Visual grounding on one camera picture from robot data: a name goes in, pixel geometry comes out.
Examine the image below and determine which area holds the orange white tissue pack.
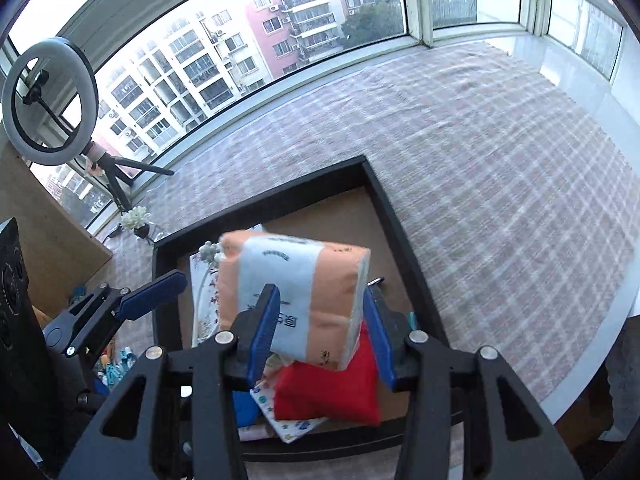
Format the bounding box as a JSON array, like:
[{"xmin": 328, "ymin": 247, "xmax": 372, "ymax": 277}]
[{"xmin": 217, "ymin": 230, "xmax": 371, "ymax": 370}]

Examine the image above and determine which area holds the white tissue box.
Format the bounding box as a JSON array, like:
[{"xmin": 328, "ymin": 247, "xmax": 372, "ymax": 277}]
[{"xmin": 188, "ymin": 224, "xmax": 266, "ymax": 348}]

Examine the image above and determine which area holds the white artificial berry stem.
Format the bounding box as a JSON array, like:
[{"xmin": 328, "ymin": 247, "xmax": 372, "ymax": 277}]
[{"xmin": 192, "ymin": 239, "xmax": 224, "ymax": 346}]

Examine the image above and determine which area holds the blue tape measure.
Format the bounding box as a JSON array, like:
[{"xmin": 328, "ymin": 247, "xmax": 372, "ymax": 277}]
[{"xmin": 232, "ymin": 391, "xmax": 260, "ymax": 428}]

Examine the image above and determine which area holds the small flower vase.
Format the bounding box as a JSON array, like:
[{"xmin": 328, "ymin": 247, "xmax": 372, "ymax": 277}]
[{"xmin": 120, "ymin": 206, "xmax": 163, "ymax": 246}]

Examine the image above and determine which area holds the patterned tissue packet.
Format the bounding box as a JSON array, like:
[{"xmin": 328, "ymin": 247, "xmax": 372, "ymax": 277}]
[{"xmin": 250, "ymin": 354, "xmax": 328, "ymax": 444}]

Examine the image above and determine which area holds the wooden cabinet panel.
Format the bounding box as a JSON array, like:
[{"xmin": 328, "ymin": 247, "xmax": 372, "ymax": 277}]
[{"xmin": 0, "ymin": 141, "xmax": 112, "ymax": 318}]

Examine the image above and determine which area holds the red cloth pouch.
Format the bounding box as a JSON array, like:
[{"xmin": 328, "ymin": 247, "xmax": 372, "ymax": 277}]
[{"xmin": 279, "ymin": 323, "xmax": 381, "ymax": 426}]

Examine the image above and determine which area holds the black tripod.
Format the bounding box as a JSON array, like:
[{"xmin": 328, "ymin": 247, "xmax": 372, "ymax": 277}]
[{"xmin": 82, "ymin": 141, "xmax": 175, "ymax": 212}]

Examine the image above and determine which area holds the black tray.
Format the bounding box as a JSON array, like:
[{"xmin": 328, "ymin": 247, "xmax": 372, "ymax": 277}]
[{"xmin": 150, "ymin": 155, "xmax": 464, "ymax": 463}]

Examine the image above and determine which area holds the pink plaid tablecloth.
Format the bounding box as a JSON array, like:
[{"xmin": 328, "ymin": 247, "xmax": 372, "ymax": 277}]
[{"xmin": 141, "ymin": 42, "xmax": 639, "ymax": 418}]

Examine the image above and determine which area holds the ring light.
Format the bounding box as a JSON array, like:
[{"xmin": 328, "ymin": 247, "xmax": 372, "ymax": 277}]
[{"xmin": 1, "ymin": 37, "xmax": 99, "ymax": 166}]

